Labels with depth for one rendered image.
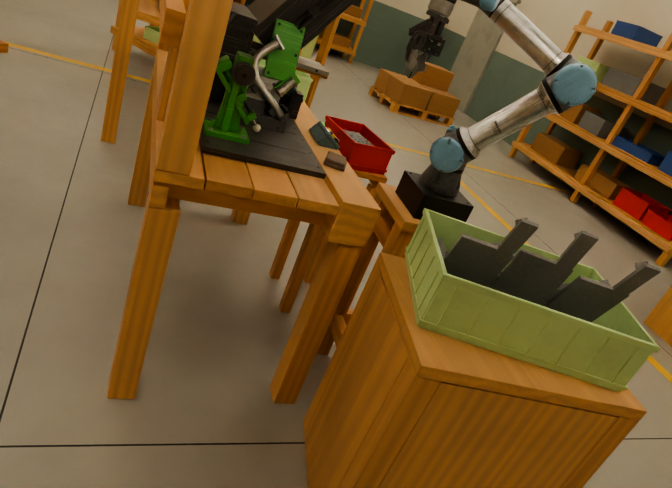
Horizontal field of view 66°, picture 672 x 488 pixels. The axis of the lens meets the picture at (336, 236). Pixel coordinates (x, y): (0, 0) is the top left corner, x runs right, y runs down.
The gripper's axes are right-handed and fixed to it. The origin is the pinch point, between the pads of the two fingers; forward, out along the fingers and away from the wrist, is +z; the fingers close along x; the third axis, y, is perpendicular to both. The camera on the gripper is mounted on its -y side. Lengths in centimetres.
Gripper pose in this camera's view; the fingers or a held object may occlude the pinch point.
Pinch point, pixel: (409, 73)
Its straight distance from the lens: 183.9
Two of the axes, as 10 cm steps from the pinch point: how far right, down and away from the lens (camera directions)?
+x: 8.8, 1.5, 4.4
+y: 3.1, 5.2, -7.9
